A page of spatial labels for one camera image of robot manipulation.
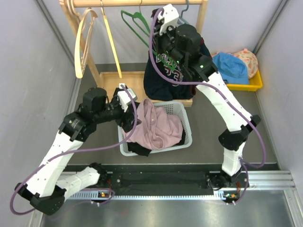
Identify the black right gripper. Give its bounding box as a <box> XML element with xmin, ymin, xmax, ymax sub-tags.
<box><xmin>150</xmin><ymin>23</ymin><xmax>186</xmax><ymax>68</ymax></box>

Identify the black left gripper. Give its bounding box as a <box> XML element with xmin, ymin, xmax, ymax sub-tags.
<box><xmin>94</xmin><ymin>88</ymin><xmax>141</xmax><ymax>132</ymax></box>

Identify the green plastic hanger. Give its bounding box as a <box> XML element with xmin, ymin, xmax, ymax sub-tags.
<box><xmin>120</xmin><ymin>10</ymin><xmax>176</xmax><ymax>70</ymax></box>

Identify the blue plastic hanger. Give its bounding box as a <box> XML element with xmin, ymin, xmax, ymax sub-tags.
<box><xmin>177</xmin><ymin>0</ymin><xmax>189</xmax><ymax>25</ymax></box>

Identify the black tank top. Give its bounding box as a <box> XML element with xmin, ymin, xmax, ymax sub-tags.
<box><xmin>127</xmin><ymin>130</ymin><xmax>186</xmax><ymax>157</ymax></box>

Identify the pink tank top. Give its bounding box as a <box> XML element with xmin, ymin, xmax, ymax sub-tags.
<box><xmin>127</xmin><ymin>99</ymin><xmax>183</xmax><ymax>150</ymax></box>

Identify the navy maroon-trimmed jersey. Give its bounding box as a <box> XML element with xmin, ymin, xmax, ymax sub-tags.
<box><xmin>143</xmin><ymin>8</ymin><xmax>212</xmax><ymax>101</ymax></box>

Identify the yellow metal-hook hanger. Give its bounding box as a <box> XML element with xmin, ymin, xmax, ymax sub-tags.
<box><xmin>100</xmin><ymin>0</ymin><xmax>123</xmax><ymax>78</ymax></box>

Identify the beige wooden hanger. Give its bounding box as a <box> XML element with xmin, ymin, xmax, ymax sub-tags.
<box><xmin>80</xmin><ymin>8</ymin><xmax>98</xmax><ymax>74</ymax></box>

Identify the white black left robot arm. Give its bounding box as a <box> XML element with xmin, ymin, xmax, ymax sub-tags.
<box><xmin>13</xmin><ymin>84</ymin><xmax>138</xmax><ymax>216</ymax></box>

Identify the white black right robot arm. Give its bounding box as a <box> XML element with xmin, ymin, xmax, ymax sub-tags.
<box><xmin>149</xmin><ymin>21</ymin><xmax>260</xmax><ymax>189</ymax></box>

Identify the wooden clothes rack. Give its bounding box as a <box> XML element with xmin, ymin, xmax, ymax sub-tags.
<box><xmin>59</xmin><ymin>0</ymin><xmax>209</xmax><ymax>107</ymax></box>

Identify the white plastic laundry basket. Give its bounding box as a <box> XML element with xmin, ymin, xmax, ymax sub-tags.
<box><xmin>118</xmin><ymin>101</ymin><xmax>192</xmax><ymax>157</ymax></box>

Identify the blue bucket hat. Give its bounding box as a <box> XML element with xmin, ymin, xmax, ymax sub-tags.
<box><xmin>212</xmin><ymin>52</ymin><xmax>249</xmax><ymax>85</ymax></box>

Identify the pink floral hat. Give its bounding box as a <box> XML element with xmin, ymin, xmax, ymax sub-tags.
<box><xmin>232</xmin><ymin>49</ymin><xmax>258</xmax><ymax>79</ymax></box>

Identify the yellow plastic bin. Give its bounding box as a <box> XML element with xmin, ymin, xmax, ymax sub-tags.
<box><xmin>227</xmin><ymin>70</ymin><xmax>263</xmax><ymax>92</ymax></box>

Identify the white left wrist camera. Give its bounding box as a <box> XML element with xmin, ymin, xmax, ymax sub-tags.
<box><xmin>117</xmin><ymin>83</ymin><xmax>138</xmax><ymax>112</ymax></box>

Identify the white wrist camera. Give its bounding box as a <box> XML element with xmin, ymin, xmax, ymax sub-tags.
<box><xmin>117</xmin><ymin>83</ymin><xmax>138</xmax><ymax>112</ymax></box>
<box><xmin>157</xmin><ymin>4</ymin><xmax>179</xmax><ymax>36</ymax></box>

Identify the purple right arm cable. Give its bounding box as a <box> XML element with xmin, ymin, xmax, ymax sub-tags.
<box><xmin>148</xmin><ymin>8</ymin><xmax>267</xmax><ymax>206</ymax></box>

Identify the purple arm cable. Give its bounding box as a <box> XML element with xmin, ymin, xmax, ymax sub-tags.
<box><xmin>148</xmin><ymin>8</ymin><xmax>267</xmax><ymax>206</ymax></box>
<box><xmin>9</xmin><ymin>85</ymin><xmax>140</xmax><ymax>216</ymax></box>

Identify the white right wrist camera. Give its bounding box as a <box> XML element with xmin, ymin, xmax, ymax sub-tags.
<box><xmin>157</xmin><ymin>4</ymin><xmax>179</xmax><ymax>36</ymax></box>

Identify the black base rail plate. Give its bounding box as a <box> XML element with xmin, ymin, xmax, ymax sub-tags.
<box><xmin>61</xmin><ymin>163</ymin><xmax>280</xmax><ymax>196</ymax></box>

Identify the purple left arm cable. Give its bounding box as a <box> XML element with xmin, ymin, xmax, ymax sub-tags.
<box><xmin>9</xmin><ymin>85</ymin><xmax>140</xmax><ymax>216</ymax></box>

